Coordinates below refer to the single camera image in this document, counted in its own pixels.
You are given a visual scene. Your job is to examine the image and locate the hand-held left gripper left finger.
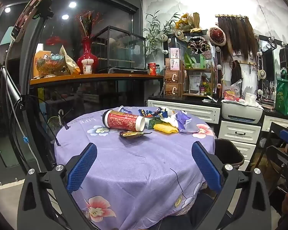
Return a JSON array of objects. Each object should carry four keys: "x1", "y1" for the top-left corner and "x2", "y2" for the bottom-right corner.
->
[{"x1": 17, "y1": 143, "x2": 98, "y2": 230}]

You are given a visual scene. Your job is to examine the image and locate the pink product box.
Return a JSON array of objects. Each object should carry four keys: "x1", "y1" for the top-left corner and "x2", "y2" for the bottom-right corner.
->
[{"x1": 165, "y1": 58, "x2": 181, "y2": 71}]

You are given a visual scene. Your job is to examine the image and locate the white cable with blue clip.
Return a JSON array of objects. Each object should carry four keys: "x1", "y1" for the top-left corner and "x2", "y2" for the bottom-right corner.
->
[{"x1": 5, "y1": 69, "x2": 42, "y2": 173}]

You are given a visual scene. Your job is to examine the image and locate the vanity mirror with bulbs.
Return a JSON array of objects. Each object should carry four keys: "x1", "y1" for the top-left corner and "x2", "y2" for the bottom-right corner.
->
[{"x1": 257, "y1": 35, "x2": 286, "y2": 96}]

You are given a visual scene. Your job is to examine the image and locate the umbrella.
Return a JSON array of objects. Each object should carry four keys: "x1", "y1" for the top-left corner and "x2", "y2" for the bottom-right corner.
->
[{"x1": 58, "y1": 109, "x2": 70, "y2": 130}]

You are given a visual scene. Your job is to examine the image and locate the red round hat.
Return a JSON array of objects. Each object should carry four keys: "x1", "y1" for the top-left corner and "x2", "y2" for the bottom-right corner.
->
[{"x1": 206, "y1": 27, "x2": 226, "y2": 46}]

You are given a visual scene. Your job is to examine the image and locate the white drawer cabinet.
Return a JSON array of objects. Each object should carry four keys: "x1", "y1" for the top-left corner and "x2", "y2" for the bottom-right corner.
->
[{"x1": 218, "y1": 120, "x2": 262, "y2": 170}]

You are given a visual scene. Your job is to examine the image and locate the ornate glass bowl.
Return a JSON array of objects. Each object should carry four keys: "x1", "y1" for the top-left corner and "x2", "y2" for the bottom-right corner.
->
[{"x1": 36, "y1": 53, "x2": 66, "y2": 77}]

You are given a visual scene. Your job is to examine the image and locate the decorative mask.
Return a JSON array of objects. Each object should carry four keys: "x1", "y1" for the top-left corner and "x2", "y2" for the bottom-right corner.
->
[{"x1": 187, "y1": 36, "x2": 210, "y2": 54}]

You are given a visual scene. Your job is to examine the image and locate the green gift bag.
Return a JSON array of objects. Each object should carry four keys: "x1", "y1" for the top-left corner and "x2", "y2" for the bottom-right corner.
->
[{"x1": 275, "y1": 69, "x2": 288, "y2": 115}]

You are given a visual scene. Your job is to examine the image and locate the blue snack packet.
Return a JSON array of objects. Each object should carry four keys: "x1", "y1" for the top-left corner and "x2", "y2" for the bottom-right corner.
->
[{"x1": 138, "y1": 108, "x2": 162, "y2": 118}]

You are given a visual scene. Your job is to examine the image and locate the red vase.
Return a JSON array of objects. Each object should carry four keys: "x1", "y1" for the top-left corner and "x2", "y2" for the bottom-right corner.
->
[{"x1": 76, "y1": 36, "x2": 99, "y2": 74}]

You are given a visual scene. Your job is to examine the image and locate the hanging hair extensions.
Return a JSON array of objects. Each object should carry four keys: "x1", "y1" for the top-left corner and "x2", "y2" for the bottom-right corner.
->
[{"x1": 217, "y1": 14, "x2": 258, "y2": 60}]

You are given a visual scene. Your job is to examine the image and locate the black folding chair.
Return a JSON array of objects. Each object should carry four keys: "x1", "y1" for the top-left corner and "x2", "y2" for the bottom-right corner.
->
[{"x1": 253, "y1": 122, "x2": 288, "y2": 173}]

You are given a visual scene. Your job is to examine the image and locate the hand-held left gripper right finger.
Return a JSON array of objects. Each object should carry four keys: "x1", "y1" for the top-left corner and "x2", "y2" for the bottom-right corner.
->
[{"x1": 191, "y1": 141, "x2": 272, "y2": 230}]

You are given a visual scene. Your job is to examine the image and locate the badminton racket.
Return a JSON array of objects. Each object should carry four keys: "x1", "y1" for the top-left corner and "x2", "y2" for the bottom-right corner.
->
[{"x1": 47, "y1": 116, "x2": 61, "y2": 146}]

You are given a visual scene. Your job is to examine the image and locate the foil snack packet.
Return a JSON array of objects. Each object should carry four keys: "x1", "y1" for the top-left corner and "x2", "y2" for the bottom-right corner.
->
[{"x1": 156, "y1": 107, "x2": 174, "y2": 118}]

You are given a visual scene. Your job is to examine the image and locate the black phone mount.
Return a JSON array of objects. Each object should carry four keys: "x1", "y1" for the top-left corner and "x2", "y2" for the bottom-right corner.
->
[{"x1": 34, "y1": 0, "x2": 54, "y2": 20}]

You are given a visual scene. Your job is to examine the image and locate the red dried branches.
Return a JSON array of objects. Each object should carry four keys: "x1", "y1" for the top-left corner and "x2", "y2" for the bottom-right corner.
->
[{"x1": 75, "y1": 11, "x2": 101, "y2": 37}]

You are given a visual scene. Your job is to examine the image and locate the brown paper bag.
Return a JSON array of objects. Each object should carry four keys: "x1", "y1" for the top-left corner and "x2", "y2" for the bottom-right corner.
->
[{"x1": 60, "y1": 45, "x2": 81, "y2": 75}]

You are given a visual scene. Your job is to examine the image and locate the red paper cup white lid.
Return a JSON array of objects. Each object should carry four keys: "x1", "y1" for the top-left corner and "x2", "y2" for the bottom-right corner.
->
[{"x1": 102, "y1": 109, "x2": 146, "y2": 133}]

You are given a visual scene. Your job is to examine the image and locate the dried flower bouquet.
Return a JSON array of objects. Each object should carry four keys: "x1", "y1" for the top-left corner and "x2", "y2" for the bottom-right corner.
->
[{"x1": 175, "y1": 12, "x2": 201, "y2": 30}]

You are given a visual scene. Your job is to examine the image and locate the green box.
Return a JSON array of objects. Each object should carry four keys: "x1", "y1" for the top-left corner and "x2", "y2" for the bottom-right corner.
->
[{"x1": 144, "y1": 117, "x2": 166, "y2": 130}]

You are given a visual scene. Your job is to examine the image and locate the dark gold snack wrapper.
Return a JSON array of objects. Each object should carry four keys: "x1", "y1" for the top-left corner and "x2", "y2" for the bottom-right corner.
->
[{"x1": 119, "y1": 131, "x2": 153, "y2": 139}]

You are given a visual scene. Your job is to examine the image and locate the wooden shelf rack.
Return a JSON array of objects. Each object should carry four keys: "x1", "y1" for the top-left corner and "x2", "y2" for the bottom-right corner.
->
[{"x1": 182, "y1": 68, "x2": 215, "y2": 96}]

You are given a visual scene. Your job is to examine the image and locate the white printer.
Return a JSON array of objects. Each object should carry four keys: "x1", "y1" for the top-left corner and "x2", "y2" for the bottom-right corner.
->
[{"x1": 221, "y1": 100, "x2": 264, "y2": 124}]

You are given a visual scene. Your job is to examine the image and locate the green bamboo plant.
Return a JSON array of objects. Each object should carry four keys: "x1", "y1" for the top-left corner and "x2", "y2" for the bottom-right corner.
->
[{"x1": 144, "y1": 11, "x2": 180, "y2": 55}]

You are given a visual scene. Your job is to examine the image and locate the white plastic cup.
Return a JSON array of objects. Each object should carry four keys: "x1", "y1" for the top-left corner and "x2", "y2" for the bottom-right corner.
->
[{"x1": 117, "y1": 105, "x2": 132, "y2": 114}]

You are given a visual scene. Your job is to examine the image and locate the wide white drawer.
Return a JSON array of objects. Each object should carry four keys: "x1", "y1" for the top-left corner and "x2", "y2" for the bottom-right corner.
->
[{"x1": 147, "y1": 99, "x2": 222, "y2": 124}]

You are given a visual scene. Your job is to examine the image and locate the plastic drink cup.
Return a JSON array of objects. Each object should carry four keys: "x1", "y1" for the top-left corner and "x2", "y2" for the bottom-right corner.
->
[{"x1": 82, "y1": 59, "x2": 93, "y2": 75}]

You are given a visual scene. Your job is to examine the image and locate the purple plastic bag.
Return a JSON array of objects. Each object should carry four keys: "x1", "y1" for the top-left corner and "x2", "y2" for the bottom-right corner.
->
[{"x1": 176, "y1": 110, "x2": 199, "y2": 133}]

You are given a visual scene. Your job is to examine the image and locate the black trash bin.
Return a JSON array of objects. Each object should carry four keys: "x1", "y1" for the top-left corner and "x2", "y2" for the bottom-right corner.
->
[{"x1": 215, "y1": 139, "x2": 245, "y2": 170}]

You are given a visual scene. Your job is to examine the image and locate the glass terrarium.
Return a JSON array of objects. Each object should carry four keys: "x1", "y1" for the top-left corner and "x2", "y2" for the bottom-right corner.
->
[{"x1": 91, "y1": 25, "x2": 146, "y2": 73}]

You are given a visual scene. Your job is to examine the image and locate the wooden counter shelf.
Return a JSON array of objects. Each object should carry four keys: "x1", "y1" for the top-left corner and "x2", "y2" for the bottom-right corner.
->
[{"x1": 29, "y1": 74, "x2": 164, "y2": 85}]

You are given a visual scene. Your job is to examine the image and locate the plastic bag with red items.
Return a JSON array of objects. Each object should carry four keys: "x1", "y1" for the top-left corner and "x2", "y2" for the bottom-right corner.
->
[{"x1": 223, "y1": 80, "x2": 243, "y2": 101}]

